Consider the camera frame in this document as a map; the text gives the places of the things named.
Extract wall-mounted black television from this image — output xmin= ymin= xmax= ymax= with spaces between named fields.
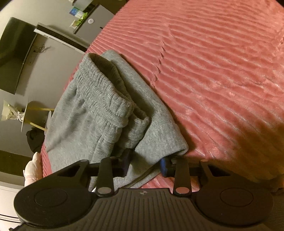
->
xmin=0 ymin=17 xmax=36 ymax=94

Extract green item on cabinet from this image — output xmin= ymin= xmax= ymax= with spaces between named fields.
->
xmin=75 ymin=12 xmax=88 ymax=26

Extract wrapped flower bouquet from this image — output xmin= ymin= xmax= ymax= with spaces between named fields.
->
xmin=1 ymin=101 xmax=24 ymax=122

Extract pink ribbed bedspread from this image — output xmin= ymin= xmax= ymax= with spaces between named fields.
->
xmin=40 ymin=0 xmax=284 ymax=193

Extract grey sweatpants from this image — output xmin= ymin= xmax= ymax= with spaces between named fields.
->
xmin=44 ymin=50 xmax=189 ymax=189

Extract black bag on floor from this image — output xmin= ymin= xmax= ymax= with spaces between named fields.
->
xmin=26 ymin=128 xmax=45 ymax=153

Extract blue white container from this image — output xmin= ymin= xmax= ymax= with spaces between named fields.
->
xmin=69 ymin=7 xmax=84 ymax=19

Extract yellow-legged side table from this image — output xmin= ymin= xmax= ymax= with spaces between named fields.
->
xmin=21 ymin=101 xmax=55 ymax=132

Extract grey drawer cabinet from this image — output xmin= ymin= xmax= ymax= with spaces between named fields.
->
xmin=73 ymin=5 xmax=114 ymax=44

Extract white plush pillow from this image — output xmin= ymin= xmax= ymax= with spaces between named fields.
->
xmin=23 ymin=152 xmax=43 ymax=187

